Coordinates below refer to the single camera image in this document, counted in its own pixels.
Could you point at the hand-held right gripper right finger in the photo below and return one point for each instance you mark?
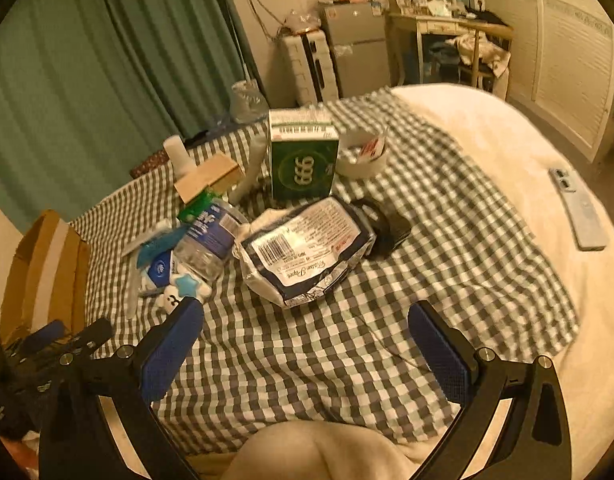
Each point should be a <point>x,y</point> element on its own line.
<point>439,360</point>

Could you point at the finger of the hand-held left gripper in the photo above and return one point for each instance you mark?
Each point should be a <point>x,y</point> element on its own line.
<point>47,334</point>
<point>94,332</point>

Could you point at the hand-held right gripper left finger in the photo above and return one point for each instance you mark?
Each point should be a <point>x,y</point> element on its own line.
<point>169,355</point>

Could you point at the long white tube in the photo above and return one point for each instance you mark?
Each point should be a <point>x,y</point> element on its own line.
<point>249,175</point>

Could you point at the white blue toy figure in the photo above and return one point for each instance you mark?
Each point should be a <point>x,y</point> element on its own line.
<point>189,285</point>

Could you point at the shiny blue packet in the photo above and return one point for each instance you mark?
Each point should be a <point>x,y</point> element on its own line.
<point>157,265</point>

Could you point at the clear plastic water bottle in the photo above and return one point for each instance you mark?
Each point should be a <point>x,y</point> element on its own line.
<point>207,245</point>

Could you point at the grey white checkered cloth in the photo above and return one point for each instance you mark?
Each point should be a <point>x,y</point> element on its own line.
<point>312,340</point>

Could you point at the black power adapter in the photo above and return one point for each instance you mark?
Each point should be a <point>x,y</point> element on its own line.
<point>392,232</point>

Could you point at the green snack packet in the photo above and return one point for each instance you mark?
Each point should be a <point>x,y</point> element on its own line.
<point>197,207</point>

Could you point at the brown patterned box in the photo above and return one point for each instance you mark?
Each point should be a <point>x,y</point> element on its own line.
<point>149,166</point>

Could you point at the small cardboard box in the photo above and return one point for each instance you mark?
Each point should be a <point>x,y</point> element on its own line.
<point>209,175</point>

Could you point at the white cylindrical bottle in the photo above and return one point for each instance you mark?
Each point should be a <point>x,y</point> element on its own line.
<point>177,157</point>

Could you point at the light blue remote control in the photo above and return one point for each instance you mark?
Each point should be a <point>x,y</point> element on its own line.
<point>582,215</point>

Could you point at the red white sachet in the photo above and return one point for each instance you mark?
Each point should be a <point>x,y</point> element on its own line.
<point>371,148</point>

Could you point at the green medicine box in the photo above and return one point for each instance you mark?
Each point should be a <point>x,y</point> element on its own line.
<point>302,170</point>

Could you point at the clear plastic bag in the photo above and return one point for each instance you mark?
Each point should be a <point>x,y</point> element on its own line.
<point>249,102</point>
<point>302,20</point>

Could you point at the green curtain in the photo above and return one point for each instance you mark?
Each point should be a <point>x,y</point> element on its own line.
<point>87,60</point>

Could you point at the white clothes pile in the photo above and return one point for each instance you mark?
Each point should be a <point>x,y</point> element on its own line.
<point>482,50</point>

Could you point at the grey refrigerator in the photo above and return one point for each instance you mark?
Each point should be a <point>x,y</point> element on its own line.
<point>357,50</point>

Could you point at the white louvred wardrobe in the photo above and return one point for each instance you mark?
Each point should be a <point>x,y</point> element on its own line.
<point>572,60</point>

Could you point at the cream dressing table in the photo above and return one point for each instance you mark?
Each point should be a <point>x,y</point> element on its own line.
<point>437,24</point>

